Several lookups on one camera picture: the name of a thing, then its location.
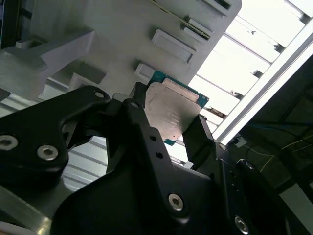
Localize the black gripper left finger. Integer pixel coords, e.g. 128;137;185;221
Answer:
0;82;192;224

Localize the silver green CPU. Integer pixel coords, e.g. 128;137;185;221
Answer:
144;70;210;147

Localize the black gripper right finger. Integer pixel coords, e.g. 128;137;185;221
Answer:
183;115;303;235

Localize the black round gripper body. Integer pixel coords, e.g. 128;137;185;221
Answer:
51;168;228;235

